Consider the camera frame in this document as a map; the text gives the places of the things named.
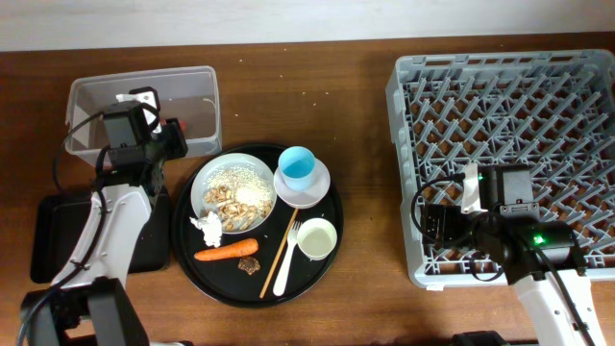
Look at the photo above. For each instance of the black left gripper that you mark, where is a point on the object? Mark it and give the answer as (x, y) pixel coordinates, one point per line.
(177, 143)

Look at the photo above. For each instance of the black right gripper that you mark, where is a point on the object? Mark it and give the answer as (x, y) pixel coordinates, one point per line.
(449, 214)

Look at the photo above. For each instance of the white tissue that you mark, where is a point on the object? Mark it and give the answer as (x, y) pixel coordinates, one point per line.
(211, 228)

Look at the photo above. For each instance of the grey plate with food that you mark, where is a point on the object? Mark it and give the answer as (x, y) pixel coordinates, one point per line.
(238, 187)

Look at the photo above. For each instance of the small white cup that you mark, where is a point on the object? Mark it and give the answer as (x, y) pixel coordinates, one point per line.
(317, 238)

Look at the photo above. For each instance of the white plastic fork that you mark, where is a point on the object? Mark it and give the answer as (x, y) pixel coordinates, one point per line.
(291, 243)

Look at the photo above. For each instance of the blue plastic cup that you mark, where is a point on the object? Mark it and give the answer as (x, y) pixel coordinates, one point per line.
(297, 164)

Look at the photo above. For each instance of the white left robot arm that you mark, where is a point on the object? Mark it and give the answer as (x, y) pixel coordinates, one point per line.
(87, 302)

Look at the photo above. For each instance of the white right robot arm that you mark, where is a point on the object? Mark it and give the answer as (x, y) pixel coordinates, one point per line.
(542, 261)

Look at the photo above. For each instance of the grey dishwasher rack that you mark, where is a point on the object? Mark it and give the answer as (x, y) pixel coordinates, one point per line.
(552, 111)

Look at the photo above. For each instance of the orange carrot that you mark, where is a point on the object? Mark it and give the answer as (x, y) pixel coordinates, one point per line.
(243, 248)

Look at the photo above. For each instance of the brown food scrap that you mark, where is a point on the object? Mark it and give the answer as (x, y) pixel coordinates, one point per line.
(249, 265)

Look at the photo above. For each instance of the wooden chopstick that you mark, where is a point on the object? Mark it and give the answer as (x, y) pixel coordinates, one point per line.
(278, 254)

